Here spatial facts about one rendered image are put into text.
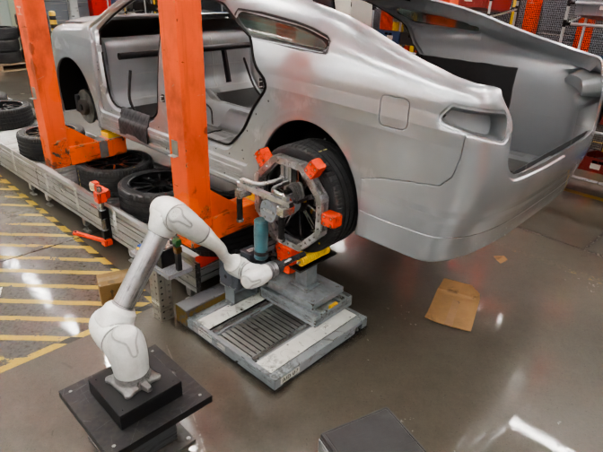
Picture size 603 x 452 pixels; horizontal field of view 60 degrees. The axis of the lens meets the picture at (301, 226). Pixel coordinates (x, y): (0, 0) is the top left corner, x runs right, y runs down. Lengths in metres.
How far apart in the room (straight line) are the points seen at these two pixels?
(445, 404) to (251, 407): 1.03
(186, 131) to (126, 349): 1.24
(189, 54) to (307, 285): 1.56
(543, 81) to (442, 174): 1.76
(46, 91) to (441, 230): 3.30
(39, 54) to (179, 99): 1.91
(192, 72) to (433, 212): 1.46
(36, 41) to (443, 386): 3.76
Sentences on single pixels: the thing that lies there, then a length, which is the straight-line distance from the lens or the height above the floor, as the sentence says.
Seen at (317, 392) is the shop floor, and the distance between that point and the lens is 2.98.
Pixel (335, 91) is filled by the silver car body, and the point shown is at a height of 1.51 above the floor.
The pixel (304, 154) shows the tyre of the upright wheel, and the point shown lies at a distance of 2.93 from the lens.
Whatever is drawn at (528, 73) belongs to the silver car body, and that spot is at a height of 1.46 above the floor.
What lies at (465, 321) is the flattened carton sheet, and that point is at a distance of 3.68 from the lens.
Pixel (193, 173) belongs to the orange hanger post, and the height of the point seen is 1.00.
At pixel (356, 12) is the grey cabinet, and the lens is 7.67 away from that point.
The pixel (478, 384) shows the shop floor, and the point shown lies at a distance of 3.22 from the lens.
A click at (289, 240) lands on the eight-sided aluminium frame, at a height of 0.62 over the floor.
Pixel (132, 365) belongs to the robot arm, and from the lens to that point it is 2.41.
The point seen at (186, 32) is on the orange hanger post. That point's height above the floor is 1.76.
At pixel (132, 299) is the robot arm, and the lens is 2.52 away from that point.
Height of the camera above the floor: 2.05
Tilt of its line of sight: 26 degrees down
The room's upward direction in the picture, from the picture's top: 2 degrees clockwise
